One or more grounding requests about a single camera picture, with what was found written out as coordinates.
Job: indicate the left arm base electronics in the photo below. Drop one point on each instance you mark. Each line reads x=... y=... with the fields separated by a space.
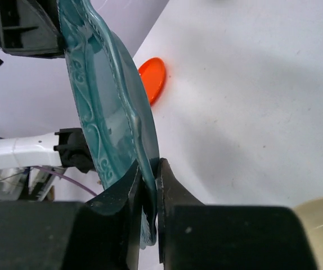
x=15 y=182

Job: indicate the teal scalloped ceramic plate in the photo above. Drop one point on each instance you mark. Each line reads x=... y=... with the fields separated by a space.
x=112 y=104

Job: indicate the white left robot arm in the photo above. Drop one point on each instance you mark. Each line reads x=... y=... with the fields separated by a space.
x=72 y=147

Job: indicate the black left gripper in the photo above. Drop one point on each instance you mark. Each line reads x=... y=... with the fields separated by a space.
x=31 y=29

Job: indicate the orange plastic plate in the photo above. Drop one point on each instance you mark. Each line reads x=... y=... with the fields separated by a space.
x=153 y=74

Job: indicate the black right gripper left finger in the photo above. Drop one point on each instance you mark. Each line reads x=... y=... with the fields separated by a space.
x=103 y=233

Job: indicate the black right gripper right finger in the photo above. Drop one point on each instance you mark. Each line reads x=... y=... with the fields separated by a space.
x=194 y=235

